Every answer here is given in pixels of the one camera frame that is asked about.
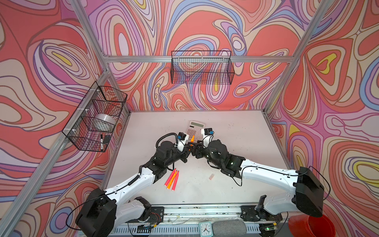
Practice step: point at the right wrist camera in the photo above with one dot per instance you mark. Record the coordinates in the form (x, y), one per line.
(208, 135)

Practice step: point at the pink calculator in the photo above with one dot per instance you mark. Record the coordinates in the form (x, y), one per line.
(194, 129)

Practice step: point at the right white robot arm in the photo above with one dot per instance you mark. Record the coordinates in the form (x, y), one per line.
(302, 190)

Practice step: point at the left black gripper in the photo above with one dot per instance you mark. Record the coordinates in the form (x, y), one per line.
(184, 151)

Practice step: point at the red bucket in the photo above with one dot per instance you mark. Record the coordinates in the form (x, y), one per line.
(307, 226)

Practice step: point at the pink pen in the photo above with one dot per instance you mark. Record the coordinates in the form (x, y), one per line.
(175, 181)
(170, 177)

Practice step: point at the black marker in basket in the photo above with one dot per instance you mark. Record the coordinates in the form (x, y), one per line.
(101, 143)

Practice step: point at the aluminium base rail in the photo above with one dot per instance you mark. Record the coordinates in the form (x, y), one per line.
(183, 220)

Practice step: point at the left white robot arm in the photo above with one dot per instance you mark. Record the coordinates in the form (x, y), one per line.
(104, 210)

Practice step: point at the pink pen left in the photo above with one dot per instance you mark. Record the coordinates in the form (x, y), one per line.
(170, 177)

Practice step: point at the black wire basket back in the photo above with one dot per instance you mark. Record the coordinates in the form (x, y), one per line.
(202, 67)

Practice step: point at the black wire basket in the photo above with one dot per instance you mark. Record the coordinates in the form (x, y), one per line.
(98, 100)
(202, 67)

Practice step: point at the orange pen in bundle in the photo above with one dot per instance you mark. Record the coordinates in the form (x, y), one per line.
(172, 180)

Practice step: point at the pink pen right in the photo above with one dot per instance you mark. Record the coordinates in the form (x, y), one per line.
(175, 181)

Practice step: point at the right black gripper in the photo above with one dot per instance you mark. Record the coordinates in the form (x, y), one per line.
(200, 149)

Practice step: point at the black wire basket left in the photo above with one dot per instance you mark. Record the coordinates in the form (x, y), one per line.
(98, 100)

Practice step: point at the silver tape roll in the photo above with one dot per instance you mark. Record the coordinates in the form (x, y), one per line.
(103, 123)

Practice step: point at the small white clock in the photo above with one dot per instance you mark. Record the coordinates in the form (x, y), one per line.
(205, 229)

